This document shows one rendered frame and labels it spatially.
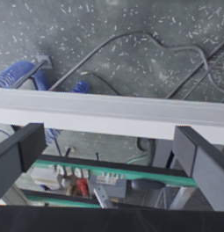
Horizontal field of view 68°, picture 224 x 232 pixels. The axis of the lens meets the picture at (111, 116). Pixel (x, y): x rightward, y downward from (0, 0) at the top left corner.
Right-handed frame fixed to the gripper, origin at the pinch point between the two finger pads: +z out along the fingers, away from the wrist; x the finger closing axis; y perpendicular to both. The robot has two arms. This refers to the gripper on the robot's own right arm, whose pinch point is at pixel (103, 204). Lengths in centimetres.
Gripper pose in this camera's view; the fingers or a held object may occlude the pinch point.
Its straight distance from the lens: 56.1
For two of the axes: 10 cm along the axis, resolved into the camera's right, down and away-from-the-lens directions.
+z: -5.0, -5.5, 6.7
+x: 0.5, 7.5, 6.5
